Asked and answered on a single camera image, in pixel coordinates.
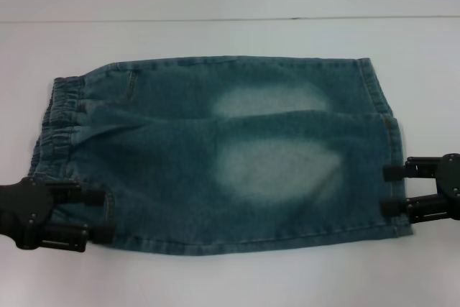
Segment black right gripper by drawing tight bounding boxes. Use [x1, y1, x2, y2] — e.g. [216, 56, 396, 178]
[379, 152, 460, 224]

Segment blue denim shorts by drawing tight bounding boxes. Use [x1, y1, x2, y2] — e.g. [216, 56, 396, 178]
[34, 55, 413, 256]

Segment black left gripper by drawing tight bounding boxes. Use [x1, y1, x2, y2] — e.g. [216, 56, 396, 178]
[0, 176, 114, 253]

